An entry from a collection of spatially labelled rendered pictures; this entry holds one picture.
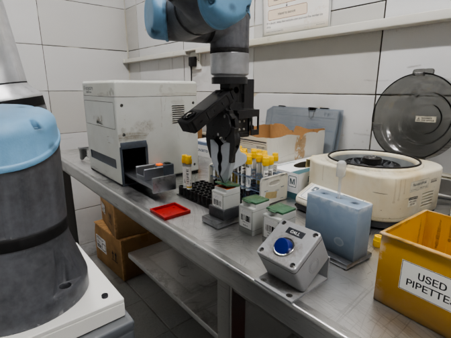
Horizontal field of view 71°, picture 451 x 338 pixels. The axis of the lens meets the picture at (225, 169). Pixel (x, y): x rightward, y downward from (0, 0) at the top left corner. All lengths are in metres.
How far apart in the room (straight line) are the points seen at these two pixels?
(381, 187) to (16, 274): 0.60
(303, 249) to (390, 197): 0.29
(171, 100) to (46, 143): 0.66
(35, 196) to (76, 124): 1.89
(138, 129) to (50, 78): 1.33
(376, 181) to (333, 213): 0.16
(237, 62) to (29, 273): 0.46
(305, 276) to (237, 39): 0.42
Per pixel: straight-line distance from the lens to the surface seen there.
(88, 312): 0.44
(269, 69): 1.33
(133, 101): 0.95
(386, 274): 0.48
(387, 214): 0.72
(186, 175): 0.83
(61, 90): 2.25
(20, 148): 0.38
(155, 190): 0.82
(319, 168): 0.77
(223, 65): 0.62
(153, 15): 0.57
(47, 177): 0.40
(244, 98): 0.65
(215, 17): 0.45
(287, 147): 0.94
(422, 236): 0.59
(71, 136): 2.27
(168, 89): 1.01
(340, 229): 0.56
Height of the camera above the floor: 1.16
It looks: 14 degrees down
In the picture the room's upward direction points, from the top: straight up
